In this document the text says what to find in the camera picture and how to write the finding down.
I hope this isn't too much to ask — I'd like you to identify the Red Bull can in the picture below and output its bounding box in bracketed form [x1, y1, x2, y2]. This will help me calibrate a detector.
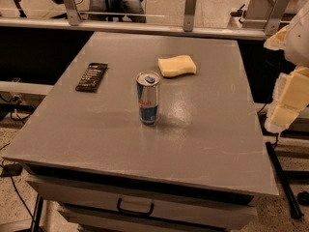
[136, 71, 160, 125]

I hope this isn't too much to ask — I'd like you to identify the metal railing frame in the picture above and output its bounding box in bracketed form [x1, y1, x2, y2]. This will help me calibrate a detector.
[0, 0, 275, 40]

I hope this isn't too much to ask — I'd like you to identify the white drawer with black handle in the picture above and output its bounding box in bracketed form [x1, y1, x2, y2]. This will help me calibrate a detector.
[27, 175, 257, 232]

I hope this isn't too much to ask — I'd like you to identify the black floor cable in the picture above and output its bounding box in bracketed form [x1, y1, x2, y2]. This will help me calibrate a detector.
[0, 164, 37, 224]

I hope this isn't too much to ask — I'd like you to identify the black pole on floor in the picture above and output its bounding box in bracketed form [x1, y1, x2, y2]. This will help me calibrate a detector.
[266, 142, 303, 219]

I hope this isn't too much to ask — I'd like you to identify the yellow sponge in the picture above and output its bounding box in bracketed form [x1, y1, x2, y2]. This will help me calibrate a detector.
[158, 55, 197, 77]

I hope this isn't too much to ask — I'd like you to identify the person seated in background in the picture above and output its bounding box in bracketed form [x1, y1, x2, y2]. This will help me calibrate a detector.
[86, 0, 148, 23]

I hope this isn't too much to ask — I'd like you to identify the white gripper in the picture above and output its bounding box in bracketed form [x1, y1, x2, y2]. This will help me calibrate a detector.
[264, 2, 309, 133]

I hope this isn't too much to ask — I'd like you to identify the black snack bar packet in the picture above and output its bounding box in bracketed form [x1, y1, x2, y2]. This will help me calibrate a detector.
[75, 63, 108, 93]

